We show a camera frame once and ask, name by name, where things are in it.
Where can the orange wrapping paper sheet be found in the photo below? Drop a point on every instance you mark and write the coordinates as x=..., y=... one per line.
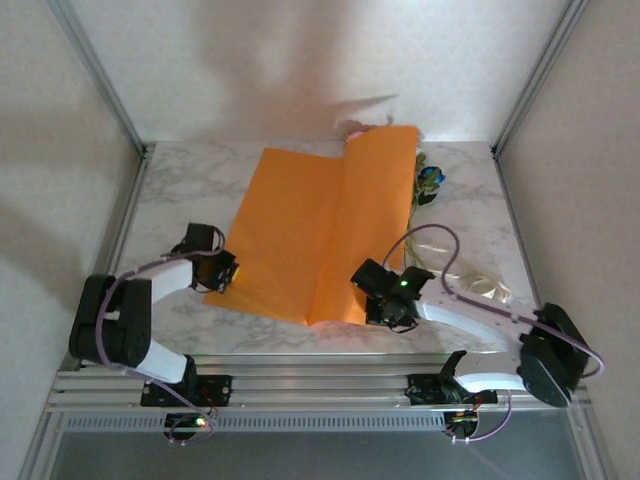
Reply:
x=290, y=225

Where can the cream satin ribbon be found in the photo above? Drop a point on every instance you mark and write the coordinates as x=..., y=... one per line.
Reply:
x=492, y=290

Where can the blue artificial flower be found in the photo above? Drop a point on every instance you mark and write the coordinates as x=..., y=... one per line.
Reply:
x=434, y=175

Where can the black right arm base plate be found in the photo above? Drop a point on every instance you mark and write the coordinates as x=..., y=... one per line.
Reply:
x=422, y=392

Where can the aluminium left side rail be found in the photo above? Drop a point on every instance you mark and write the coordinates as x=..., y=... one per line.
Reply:
x=128, y=215

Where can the aluminium rail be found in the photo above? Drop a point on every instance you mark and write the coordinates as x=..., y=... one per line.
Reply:
x=128, y=215
x=517, y=225

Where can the aluminium front frame rails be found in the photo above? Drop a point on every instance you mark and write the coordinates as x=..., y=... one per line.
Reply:
x=320, y=385

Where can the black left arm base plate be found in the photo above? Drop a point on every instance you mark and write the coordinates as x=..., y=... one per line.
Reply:
x=220, y=390

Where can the aluminium right side rail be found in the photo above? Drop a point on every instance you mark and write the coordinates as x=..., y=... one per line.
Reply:
x=517, y=225

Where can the aluminium left frame post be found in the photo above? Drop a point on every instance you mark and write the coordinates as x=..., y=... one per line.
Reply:
x=99, y=75

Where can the aluminium frame post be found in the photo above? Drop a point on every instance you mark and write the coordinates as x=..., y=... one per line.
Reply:
x=539, y=75
x=99, y=75

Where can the aluminium right frame leg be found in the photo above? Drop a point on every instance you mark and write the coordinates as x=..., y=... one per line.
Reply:
x=595, y=450

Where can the aluminium frame leg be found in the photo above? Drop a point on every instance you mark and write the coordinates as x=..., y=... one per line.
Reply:
x=595, y=450
x=40, y=450

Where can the aluminium left frame leg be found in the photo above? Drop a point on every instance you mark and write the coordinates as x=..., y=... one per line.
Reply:
x=40, y=450

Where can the aluminium right frame post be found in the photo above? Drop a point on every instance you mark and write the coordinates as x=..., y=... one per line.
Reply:
x=539, y=75

